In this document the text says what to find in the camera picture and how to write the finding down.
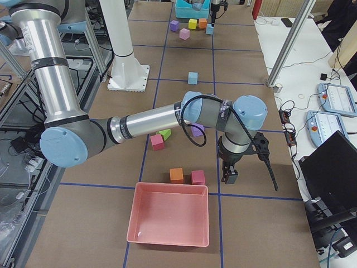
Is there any orange block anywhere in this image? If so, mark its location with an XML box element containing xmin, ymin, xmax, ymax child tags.
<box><xmin>170</xmin><ymin>167</ymin><xmax>184</xmax><ymax>184</ymax></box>
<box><xmin>198</xmin><ymin>18</ymin><xmax>208</xmax><ymax>30</ymax></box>

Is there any dark pink block far right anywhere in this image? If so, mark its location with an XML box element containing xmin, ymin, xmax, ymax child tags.
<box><xmin>191</xmin><ymin>170</ymin><xmax>206</xmax><ymax>185</ymax></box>

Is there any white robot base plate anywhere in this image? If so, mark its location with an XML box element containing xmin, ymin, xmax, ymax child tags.
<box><xmin>108</xmin><ymin>55</ymin><xmax>150</xmax><ymax>92</ymax></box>

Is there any dark purple block left side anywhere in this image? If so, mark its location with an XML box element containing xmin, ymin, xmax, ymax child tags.
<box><xmin>170</xmin><ymin>20</ymin><xmax>180</xmax><ymax>32</ymax></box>

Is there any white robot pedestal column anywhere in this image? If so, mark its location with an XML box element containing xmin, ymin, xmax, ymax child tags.
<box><xmin>99</xmin><ymin>0</ymin><xmax>133</xmax><ymax>58</ymax></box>

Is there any pink block beside green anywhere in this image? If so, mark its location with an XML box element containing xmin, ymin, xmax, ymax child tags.
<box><xmin>150</xmin><ymin>134</ymin><xmax>165</xmax><ymax>151</ymax></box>

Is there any orange block left side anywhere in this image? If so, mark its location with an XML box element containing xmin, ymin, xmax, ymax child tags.
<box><xmin>198</xmin><ymin>18</ymin><xmax>208</xmax><ymax>30</ymax></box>

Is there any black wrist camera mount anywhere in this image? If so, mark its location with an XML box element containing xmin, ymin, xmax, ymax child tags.
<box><xmin>250</xmin><ymin>132</ymin><xmax>270</xmax><ymax>161</ymax></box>

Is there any black laptop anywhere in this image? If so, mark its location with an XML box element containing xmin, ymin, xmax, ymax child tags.
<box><xmin>298</xmin><ymin>131</ymin><xmax>356</xmax><ymax>209</ymax></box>

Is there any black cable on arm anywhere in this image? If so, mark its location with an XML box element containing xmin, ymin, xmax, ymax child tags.
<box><xmin>177</xmin><ymin>94</ymin><xmax>279</xmax><ymax>192</ymax></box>

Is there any orange block right side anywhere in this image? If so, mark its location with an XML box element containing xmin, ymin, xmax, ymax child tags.
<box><xmin>170</xmin><ymin>167</ymin><xmax>184</xmax><ymax>184</ymax></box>

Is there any purple block right side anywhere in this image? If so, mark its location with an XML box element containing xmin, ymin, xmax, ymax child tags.
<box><xmin>190</xmin><ymin>123</ymin><xmax>205</xmax><ymax>137</ymax></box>

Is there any teach pendant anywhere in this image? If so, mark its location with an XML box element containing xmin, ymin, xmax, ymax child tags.
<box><xmin>306</xmin><ymin>110</ymin><xmax>349</xmax><ymax>147</ymax></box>
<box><xmin>317</xmin><ymin>83</ymin><xmax>356</xmax><ymax>117</ymax></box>

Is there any light blue block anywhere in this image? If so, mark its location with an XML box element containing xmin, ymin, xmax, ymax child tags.
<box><xmin>187</xmin><ymin>72</ymin><xmax>198</xmax><ymax>85</ymax></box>
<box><xmin>206</xmin><ymin>23</ymin><xmax>214</xmax><ymax>35</ymax></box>

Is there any teal plastic bin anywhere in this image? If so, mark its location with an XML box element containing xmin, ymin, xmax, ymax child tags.
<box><xmin>175</xmin><ymin>0</ymin><xmax>210</xmax><ymax>19</ymax></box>

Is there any yellow block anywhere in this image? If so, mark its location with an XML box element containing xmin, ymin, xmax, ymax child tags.
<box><xmin>188</xmin><ymin>18</ymin><xmax>197</xmax><ymax>30</ymax></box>

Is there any teach pendant lower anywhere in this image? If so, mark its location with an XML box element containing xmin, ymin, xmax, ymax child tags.
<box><xmin>306</xmin><ymin>110</ymin><xmax>349</xmax><ymax>147</ymax></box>

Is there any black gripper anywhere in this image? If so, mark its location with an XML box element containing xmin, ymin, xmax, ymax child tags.
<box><xmin>210</xmin><ymin>0</ymin><xmax>223</xmax><ymax>27</ymax></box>
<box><xmin>217</xmin><ymin>135</ymin><xmax>251</xmax><ymax>184</ymax></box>

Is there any light pink block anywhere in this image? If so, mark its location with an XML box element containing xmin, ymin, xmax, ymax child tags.
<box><xmin>179</xmin><ymin>28</ymin><xmax>190</xmax><ymax>40</ymax></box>

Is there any pink plastic bin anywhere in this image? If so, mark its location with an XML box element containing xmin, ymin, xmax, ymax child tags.
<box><xmin>127</xmin><ymin>182</ymin><xmax>209</xmax><ymax>247</ymax></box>

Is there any teach pendant upper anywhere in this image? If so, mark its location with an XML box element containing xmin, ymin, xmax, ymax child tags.
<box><xmin>317</xmin><ymin>83</ymin><xmax>356</xmax><ymax>117</ymax></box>

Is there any aluminium frame post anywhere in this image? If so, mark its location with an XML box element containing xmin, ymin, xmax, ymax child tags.
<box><xmin>266</xmin><ymin>0</ymin><xmax>316</xmax><ymax>93</ymax></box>

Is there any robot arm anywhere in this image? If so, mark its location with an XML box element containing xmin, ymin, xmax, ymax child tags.
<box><xmin>2</xmin><ymin>1</ymin><xmax>269</xmax><ymax>184</ymax></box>
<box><xmin>185</xmin><ymin>0</ymin><xmax>228</xmax><ymax>27</ymax></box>

